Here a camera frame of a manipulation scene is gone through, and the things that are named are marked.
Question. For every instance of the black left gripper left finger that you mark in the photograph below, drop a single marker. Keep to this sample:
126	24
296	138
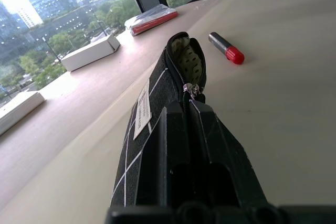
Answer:
170	155

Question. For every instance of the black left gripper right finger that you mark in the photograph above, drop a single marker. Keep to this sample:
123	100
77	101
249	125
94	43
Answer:
225	155

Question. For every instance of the black grid pencil pouch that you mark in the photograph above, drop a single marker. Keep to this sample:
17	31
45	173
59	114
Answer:
157	98

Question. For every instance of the red capped grey marker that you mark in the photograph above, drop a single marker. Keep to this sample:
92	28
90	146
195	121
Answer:
227	48

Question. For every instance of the white cardboard box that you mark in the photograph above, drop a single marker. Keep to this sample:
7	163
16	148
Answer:
90	52

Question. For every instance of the red and black wrapped packet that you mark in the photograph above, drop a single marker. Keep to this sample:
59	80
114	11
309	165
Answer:
151	21

